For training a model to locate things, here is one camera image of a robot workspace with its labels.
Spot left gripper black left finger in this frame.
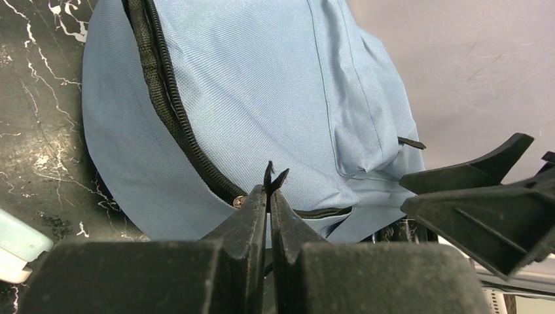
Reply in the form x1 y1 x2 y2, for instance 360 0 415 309
18 185 267 313

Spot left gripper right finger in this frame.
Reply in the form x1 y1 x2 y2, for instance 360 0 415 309
269 191 490 313

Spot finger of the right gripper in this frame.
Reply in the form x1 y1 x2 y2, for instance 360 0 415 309
401 169 554 280
399 133 534 194

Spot blue student backpack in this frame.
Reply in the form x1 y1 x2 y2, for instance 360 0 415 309
82 1 424 243

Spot white blue stapler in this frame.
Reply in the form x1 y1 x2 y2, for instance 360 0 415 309
1 210 54 284

